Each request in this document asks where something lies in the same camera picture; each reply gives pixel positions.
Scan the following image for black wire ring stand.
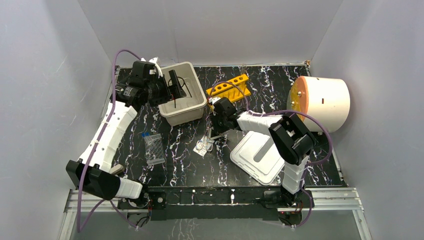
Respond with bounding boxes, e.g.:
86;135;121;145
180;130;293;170
168;76;193;109

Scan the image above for clay pipe triangle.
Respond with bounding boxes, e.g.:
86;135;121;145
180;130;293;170
207;132;227;142

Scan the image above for long glass test tube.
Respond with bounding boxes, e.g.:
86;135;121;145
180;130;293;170
240;64;247;75

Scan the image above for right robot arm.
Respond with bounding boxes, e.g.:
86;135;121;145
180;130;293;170
210;97;317;207

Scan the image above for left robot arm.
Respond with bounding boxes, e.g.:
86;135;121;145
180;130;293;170
65;60;187;208

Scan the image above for white plastic bin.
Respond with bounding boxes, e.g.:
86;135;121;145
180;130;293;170
158;61;207;127

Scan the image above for metal crucible tongs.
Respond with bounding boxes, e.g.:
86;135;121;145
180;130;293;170
194;127;214;155

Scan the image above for white plastic packet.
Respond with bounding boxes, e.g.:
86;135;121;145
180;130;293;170
193;140;213;157

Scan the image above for yellow test tube rack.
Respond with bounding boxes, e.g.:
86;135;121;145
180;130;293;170
206;74;251;106

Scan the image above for white bin lid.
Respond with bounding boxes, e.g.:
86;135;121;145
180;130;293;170
230;131;285;186

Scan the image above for clear acrylic tube rack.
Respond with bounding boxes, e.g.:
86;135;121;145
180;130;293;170
143;133;166;166

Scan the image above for white cylindrical centrifuge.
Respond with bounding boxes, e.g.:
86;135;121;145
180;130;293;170
286;76;351;133

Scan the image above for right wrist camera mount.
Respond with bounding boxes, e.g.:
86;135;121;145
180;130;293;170
208;96;221;106

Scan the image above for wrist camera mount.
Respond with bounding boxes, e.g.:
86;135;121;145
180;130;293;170
147;57;164;78
208;96;221;106

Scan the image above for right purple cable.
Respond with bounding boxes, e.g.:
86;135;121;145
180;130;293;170
207;81;334;229

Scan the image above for purple cable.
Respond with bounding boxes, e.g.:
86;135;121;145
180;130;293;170
76;49;143;233
207;81;334;229

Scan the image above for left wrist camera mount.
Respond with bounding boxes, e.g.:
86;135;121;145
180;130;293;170
147;57;164;78

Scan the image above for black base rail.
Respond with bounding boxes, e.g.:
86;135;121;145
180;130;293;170
116;186;318;224

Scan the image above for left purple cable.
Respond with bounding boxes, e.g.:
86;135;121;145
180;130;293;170
76;49;143;233

